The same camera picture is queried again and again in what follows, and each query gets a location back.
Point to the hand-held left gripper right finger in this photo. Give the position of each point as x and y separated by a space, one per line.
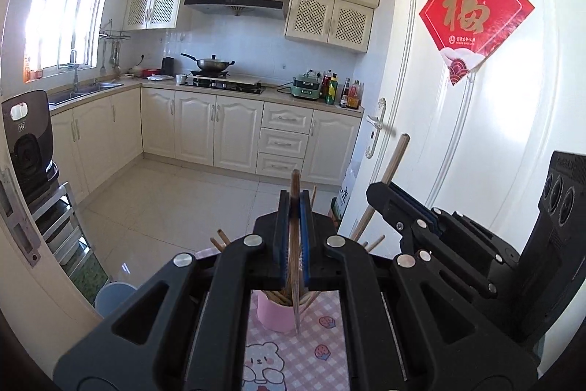
306 240

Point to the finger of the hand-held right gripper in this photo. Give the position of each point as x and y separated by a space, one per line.
423 205
389 203

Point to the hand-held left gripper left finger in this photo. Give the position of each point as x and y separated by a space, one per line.
284 240

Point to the brown wooden chopstick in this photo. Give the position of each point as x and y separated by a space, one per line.
394 162

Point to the dark wooden chopstick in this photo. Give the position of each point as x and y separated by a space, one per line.
295 189

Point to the bunch of wooden chopsticks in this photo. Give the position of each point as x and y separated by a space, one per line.
277 297

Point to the pink cylindrical cup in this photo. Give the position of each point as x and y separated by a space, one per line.
274 317

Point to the white green printed bag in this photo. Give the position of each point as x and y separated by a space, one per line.
344 198

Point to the cream cabinet drawer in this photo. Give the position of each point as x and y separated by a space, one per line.
280 166
284 143
287 117

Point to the cream narrow base cabinet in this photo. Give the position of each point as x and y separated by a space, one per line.
332 148

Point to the white panelled door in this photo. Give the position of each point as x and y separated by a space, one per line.
458 120

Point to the orange sauce bottle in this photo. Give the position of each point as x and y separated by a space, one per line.
353 97

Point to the pink checked cartoon tablecloth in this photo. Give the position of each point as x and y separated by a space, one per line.
293 359

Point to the green sauce bottle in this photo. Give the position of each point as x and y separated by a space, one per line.
331 91

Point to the red capped sauce bottle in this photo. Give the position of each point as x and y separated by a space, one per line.
325 84

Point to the cream stove base cabinet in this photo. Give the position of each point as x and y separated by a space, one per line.
201 130

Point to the green electric cooker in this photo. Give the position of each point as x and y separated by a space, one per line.
306 87

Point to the beige countertop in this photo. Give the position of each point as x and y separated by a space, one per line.
279 95

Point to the black gas stove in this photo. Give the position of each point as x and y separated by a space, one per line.
224 85

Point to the light blue bin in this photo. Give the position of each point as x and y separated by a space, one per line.
112 301

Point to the wide lattice door cabinet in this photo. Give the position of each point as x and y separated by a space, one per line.
329 22

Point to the steel wok with lid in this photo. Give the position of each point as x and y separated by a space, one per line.
210 63

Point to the white mug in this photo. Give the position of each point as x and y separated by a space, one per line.
181 78

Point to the red diamond door poster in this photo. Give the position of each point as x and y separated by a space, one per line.
474 15

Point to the black electric kettle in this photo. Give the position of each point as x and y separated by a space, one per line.
168 65

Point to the cream sink base cabinet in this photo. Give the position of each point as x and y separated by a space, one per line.
100 139

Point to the red kitchen container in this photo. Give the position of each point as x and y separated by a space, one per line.
151 73

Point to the metal shelf rack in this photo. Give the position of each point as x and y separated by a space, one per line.
64 230

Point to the black range hood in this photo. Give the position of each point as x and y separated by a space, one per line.
236 1

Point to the steel kitchen sink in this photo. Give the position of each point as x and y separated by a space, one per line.
78 93

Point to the hanging utensil rack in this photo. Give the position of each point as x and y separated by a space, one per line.
113 47

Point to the small lattice door cabinet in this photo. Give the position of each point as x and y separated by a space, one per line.
151 10

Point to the chrome sink faucet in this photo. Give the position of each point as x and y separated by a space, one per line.
75 72

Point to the black countertop appliance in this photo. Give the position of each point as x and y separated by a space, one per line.
29 143

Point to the orange windowsill bottle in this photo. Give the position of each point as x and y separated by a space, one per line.
27 69

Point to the barred kitchen window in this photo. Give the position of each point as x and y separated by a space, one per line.
68 1

